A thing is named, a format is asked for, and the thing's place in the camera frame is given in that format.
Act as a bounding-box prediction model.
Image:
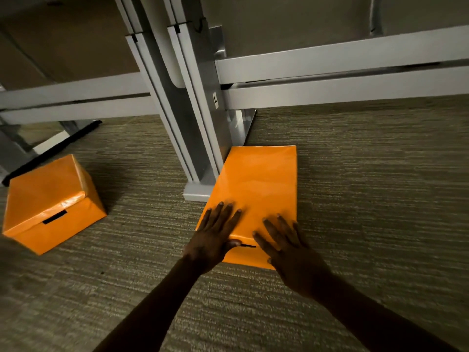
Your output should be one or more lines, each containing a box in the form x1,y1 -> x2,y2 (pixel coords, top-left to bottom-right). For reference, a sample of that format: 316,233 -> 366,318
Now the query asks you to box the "person's right hand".
252,214 -> 332,300

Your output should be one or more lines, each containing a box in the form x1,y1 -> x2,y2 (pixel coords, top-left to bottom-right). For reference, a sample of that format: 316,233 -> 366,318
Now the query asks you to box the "person's left hand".
183,202 -> 243,275

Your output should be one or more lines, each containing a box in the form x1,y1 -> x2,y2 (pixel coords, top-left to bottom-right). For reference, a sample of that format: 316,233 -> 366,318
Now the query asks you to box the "orange lidded storage box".
196,145 -> 298,271
2,154 -> 108,256

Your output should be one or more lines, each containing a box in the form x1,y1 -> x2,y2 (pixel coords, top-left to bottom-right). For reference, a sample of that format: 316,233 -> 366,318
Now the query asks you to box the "person's left forearm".
93,255 -> 203,352

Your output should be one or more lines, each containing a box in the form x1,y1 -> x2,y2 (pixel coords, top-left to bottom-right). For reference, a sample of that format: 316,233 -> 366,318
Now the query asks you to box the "person's right forearm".
311,272 -> 461,352

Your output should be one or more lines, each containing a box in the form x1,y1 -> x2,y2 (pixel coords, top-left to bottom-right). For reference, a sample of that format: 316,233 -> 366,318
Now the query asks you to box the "grey metal desk leg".
161,0 -> 257,203
113,0 -> 206,184

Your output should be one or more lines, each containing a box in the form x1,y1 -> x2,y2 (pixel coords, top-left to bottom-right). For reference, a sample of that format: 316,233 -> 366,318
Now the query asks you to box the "black floor strip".
2,120 -> 103,187

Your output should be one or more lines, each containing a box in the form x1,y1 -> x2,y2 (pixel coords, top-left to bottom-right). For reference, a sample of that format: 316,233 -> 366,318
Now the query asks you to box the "grey metal desk crossbeam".
215,25 -> 469,110
0,72 -> 159,126

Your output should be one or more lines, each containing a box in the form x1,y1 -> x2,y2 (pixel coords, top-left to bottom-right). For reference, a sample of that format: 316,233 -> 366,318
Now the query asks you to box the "grey desk foot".
0,121 -> 96,176

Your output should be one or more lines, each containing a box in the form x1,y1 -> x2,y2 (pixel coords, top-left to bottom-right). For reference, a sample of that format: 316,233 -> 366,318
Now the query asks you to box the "grey metal bracket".
209,25 -> 228,61

